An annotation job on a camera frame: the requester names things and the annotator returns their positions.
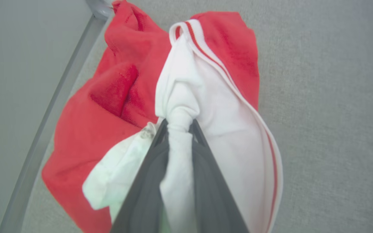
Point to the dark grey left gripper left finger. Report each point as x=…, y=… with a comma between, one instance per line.
x=146, y=191

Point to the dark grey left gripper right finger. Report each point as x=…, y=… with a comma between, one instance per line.
x=212, y=197

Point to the red and white basketball jersey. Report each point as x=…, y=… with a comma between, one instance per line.
x=115, y=90

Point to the grey fabric sofa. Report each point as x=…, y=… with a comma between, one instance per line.
x=329, y=129

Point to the grey metal frame tube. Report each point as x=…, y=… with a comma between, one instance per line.
x=60, y=94

